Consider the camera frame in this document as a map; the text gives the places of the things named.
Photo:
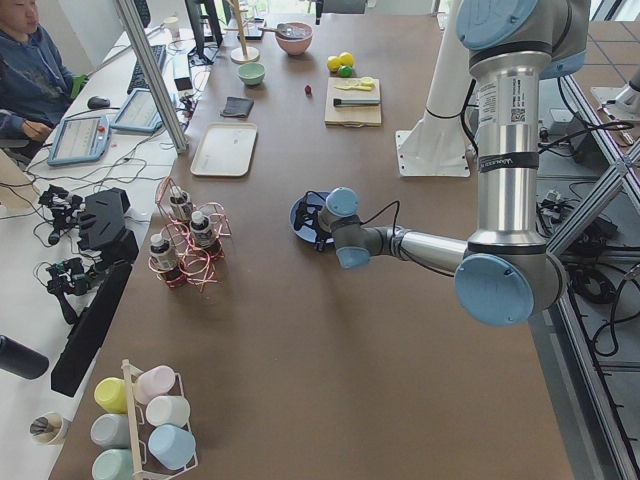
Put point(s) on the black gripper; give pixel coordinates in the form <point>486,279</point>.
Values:
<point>324,231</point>

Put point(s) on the blue plate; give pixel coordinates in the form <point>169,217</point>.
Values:
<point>307,234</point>

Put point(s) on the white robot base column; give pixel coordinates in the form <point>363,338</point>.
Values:
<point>437,144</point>

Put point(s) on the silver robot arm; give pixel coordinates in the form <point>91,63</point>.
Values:
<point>503,274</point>

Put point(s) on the dark drink bottle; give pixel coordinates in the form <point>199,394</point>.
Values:
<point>164,259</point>
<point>202,232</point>
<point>180,203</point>

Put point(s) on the cream rabbit tray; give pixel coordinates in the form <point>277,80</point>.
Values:
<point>225,150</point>

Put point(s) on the steel muddler black cap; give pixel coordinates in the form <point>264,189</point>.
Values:
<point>354,102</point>

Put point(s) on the wooden cutting board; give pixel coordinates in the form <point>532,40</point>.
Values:
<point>369,116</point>

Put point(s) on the grey folded cloth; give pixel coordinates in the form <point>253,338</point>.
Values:
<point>237,107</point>

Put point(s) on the yellow plastic knife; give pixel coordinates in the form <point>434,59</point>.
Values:
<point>355,86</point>

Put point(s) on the green lime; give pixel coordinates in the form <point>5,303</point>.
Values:
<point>345,71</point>

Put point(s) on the yellow lemon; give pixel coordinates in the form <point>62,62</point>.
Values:
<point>333,63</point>
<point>346,59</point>

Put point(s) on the green bowl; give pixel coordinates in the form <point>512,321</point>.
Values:
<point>252,73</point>

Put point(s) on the pink bowl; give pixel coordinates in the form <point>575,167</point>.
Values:
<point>297,46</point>

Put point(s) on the wooden cup tree stand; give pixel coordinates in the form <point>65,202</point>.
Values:
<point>244,53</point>

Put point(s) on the metal ice scoop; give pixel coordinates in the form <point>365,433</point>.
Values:
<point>286,30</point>

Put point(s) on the pink cup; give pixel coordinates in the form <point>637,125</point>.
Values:
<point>153,383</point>

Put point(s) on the blue teach pendant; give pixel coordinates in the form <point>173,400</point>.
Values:
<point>139,113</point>
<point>80,140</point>

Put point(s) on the white cup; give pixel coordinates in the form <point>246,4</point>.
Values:
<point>166,409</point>

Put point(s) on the blue cup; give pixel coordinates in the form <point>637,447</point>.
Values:
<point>172,446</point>

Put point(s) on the yellow cup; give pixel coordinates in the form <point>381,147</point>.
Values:
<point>110,395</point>

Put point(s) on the black computer mouse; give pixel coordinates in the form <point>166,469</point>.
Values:
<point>98,102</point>

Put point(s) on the grey cup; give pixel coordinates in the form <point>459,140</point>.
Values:
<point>111,431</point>

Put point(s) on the mint cup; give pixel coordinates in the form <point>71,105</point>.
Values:
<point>113,464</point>

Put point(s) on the seated person blue hoodie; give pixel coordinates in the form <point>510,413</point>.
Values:
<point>36,87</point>

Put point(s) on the black thermos bottle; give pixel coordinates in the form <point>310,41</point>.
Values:
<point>22,361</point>

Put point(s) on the paper cup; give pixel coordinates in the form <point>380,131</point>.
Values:
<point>49,429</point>

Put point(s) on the copper wire bottle rack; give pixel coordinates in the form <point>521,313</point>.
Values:
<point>198,266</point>

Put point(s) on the white wire cup rack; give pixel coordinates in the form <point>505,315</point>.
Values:
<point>145,465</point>

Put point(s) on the aluminium frame post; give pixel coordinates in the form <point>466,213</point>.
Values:
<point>138,39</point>

